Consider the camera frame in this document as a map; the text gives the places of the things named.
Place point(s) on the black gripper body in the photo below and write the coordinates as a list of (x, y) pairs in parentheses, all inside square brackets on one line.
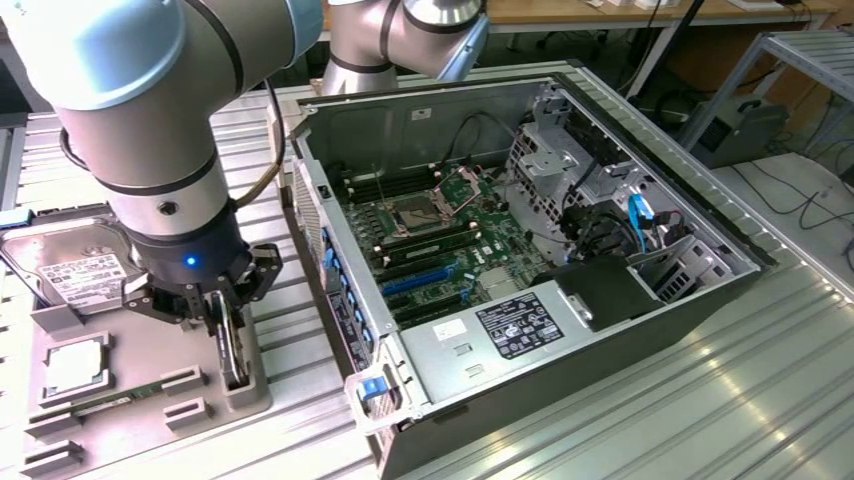
[(190, 250)]

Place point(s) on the green GPU card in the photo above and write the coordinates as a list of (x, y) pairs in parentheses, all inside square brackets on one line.
[(230, 350)]

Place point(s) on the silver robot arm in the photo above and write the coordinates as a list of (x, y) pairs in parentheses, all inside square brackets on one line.
[(134, 125)]

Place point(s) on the black expansion slot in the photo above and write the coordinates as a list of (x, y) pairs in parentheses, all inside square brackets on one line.
[(428, 300), (413, 270), (434, 311)]

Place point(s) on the blue expansion slot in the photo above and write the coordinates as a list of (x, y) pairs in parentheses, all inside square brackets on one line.
[(417, 282)]

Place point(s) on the gray parts rack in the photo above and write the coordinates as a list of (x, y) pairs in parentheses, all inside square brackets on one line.
[(147, 360)]

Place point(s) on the blue card retainer strip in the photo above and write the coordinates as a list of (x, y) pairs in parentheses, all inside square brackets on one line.
[(344, 287)]

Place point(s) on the silver hard disk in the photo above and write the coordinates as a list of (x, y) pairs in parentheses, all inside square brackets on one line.
[(67, 265)]

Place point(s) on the silver CPU chip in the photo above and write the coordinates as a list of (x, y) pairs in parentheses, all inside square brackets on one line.
[(77, 367)]

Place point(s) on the green RAM stick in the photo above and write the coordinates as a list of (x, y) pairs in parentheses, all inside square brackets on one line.
[(114, 400)]

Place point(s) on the thin metal locking lever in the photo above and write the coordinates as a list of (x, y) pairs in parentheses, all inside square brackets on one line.
[(382, 190)]

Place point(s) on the CPU socket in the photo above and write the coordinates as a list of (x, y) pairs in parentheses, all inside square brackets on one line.
[(414, 217)]

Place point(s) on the black RAM stick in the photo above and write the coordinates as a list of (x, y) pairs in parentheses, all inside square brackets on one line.
[(434, 250)]

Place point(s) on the blue disk caddy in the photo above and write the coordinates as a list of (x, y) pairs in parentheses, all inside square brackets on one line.
[(15, 218)]

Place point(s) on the blue plastic case latch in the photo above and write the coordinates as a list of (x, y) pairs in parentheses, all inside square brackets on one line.
[(372, 389)]

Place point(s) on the gray power supply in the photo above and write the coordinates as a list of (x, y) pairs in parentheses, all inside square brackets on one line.
[(461, 360)]

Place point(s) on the silver chipset heatsink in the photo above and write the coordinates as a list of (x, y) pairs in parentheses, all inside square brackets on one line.
[(501, 284)]

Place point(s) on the green motherboard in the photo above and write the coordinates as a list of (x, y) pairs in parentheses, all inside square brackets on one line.
[(508, 250)]

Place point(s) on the perforated metal disk bay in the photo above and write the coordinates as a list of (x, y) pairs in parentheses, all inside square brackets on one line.
[(544, 200)]

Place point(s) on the black plastic shroud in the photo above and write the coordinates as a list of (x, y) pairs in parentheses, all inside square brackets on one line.
[(604, 295)]

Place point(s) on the open black PC case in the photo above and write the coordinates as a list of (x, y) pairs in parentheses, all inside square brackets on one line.
[(668, 320)]

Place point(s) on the slotted metal disk bay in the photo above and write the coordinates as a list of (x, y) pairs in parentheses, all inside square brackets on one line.
[(681, 272)]

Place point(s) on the gray box device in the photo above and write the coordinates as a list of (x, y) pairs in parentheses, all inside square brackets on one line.
[(741, 130)]

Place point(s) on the wooden desk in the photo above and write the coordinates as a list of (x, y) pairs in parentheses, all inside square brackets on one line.
[(668, 12)]

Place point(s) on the metal slat shelf frame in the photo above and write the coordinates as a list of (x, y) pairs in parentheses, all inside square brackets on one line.
[(815, 55)]

